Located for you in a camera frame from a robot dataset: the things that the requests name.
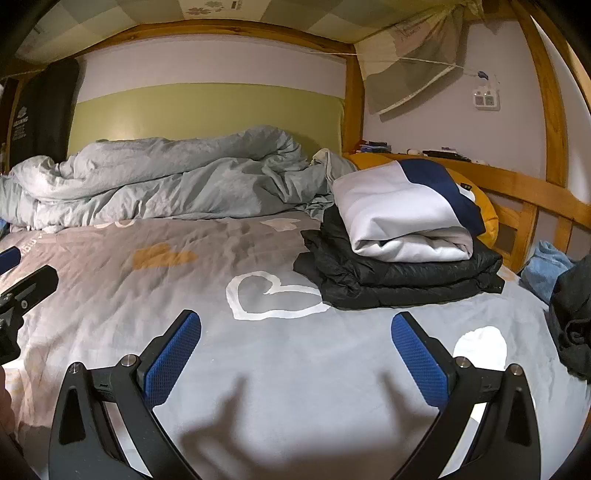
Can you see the black puffer jacket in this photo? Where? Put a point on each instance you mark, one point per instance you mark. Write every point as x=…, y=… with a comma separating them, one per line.
x=392, y=286

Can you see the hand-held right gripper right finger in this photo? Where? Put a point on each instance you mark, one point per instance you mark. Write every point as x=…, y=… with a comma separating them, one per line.
x=418, y=360

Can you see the light blue cloth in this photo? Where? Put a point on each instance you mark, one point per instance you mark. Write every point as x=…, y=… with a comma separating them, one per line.
x=545, y=272

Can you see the small colourful clutter pile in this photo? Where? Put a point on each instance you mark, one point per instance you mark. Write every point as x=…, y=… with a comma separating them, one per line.
x=375, y=147

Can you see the black remote control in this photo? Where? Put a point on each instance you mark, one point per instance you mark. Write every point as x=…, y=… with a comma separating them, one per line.
x=445, y=155

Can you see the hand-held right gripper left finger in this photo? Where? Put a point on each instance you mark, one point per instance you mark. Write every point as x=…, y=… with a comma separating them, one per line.
x=175, y=355

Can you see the green headboard panel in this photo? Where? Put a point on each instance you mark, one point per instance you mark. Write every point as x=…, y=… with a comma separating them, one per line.
x=207, y=115

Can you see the white and navy varsity jacket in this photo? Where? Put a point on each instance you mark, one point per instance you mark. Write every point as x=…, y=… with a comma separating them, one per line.
x=392, y=217

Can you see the dark clothes pile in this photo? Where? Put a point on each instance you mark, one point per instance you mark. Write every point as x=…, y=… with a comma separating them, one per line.
x=572, y=314

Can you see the grey duvet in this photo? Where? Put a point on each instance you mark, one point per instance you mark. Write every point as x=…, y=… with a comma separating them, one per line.
x=161, y=184

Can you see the pale hanging curtain cloth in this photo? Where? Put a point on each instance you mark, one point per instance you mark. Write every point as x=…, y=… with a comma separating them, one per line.
x=406, y=60

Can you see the checked bunk mattress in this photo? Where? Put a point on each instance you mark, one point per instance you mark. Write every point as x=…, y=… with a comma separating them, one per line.
x=277, y=14

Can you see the white wall socket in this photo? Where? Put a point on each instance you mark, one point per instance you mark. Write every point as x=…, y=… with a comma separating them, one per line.
x=485, y=99

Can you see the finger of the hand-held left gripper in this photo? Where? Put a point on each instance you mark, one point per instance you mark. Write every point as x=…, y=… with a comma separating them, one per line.
x=9, y=259
x=34, y=282

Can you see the yellow pillow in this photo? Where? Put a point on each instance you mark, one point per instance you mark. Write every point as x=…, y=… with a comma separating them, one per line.
x=488, y=217

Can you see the black printed hanging bag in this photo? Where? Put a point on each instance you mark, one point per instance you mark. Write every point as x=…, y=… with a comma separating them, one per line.
x=41, y=115

